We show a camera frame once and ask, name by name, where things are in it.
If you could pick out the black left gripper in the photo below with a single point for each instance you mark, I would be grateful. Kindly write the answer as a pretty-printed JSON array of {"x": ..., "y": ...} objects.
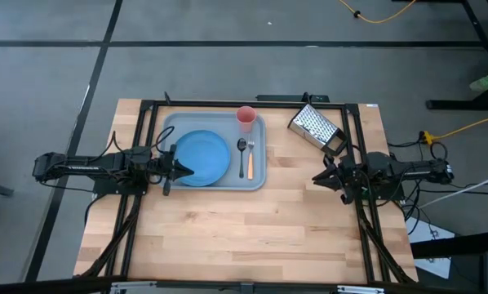
[{"x": 166, "y": 171}]

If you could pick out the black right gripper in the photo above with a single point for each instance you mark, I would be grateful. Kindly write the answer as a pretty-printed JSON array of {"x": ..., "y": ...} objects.
[{"x": 348, "y": 175}]

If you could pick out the blue round plate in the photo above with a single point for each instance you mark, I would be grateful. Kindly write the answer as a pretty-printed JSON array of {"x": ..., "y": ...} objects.
[{"x": 205, "y": 157}]

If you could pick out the black spoon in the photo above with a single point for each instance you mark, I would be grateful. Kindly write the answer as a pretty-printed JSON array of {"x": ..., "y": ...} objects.
[{"x": 241, "y": 145}]

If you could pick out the pink plastic cup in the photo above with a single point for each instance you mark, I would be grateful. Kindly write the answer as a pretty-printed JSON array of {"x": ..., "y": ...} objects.
[{"x": 246, "y": 116}]

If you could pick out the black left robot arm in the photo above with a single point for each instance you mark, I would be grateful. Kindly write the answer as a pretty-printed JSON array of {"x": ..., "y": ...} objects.
[{"x": 85, "y": 167}]

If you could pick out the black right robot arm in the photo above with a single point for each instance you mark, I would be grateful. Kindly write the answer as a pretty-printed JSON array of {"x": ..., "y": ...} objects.
[{"x": 415, "y": 169}]

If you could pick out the grey plastic tray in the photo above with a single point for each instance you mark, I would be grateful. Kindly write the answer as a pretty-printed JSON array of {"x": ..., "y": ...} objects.
[{"x": 211, "y": 120}]

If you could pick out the metal box grater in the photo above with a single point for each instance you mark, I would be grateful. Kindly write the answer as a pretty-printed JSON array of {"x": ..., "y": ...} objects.
[{"x": 315, "y": 126}]

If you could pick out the white paper sheet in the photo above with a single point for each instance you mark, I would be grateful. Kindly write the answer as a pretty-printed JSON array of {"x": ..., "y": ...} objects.
[{"x": 427, "y": 234}]

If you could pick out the black bar beside table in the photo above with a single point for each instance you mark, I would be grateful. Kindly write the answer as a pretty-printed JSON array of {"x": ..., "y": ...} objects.
[{"x": 456, "y": 245}]

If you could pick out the black metal floor stand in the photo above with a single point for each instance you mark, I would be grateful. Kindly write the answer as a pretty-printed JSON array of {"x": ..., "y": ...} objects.
[{"x": 460, "y": 105}]

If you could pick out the black overhead rig crossbeam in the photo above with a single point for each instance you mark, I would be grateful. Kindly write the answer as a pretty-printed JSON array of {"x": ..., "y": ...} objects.
[{"x": 44, "y": 286}]

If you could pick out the green cloth item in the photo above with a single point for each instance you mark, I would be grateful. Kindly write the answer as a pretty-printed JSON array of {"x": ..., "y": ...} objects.
[{"x": 486, "y": 81}]

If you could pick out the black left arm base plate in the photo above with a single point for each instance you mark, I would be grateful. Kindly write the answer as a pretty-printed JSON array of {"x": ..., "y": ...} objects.
[{"x": 121, "y": 190}]

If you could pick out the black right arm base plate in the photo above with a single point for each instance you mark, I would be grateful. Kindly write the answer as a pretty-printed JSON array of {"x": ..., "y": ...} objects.
[{"x": 393, "y": 195}]

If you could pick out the black aluminium table frame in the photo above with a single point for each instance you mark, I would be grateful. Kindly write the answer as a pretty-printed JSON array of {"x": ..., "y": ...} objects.
[{"x": 203, "y": 103}]

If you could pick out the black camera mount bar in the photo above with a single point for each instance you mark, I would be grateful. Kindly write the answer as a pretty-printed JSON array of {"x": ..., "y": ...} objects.
[{"x": 285, "y": 98}]

